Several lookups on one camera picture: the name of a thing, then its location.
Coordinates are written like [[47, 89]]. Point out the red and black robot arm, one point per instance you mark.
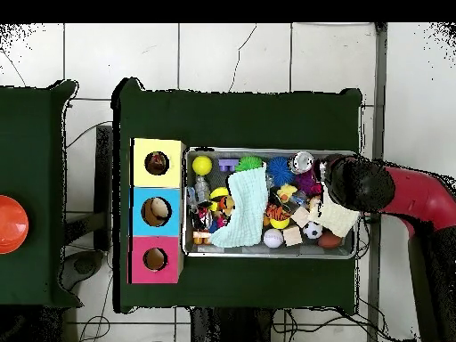
[[420, 196]]

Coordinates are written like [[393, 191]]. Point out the silver mesh bin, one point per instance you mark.
[[213, 251]]

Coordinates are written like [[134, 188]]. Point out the wooden box with three holes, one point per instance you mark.
[[156, 181]]

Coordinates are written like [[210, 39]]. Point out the mint green cloth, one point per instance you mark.
[[245, 210]]

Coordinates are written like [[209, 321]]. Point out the green spiky ball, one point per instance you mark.
[[248, 164]]

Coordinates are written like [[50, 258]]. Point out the yellow ball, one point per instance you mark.
[[202, 165]]

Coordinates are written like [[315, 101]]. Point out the tiger plush toy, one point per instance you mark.
[[276, 213]]

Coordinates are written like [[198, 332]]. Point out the blue spiky ball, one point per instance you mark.
[[280, 171]]

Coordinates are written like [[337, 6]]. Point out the white baseball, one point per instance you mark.
[[273, 238]]

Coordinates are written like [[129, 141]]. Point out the dark green table cloth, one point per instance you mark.
[[231, 117], [32, 142]]

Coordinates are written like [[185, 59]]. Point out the small soccer ball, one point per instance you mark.
[[312, 229]]

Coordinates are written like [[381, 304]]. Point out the cream knitted cloth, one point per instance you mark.
[[335, 215]]

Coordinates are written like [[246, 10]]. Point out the brown toy football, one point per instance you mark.
[[329, 240]]

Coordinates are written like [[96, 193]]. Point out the orange bowl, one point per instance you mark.
[[10, 224]]

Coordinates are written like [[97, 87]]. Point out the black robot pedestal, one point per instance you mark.
[[228, 327]]

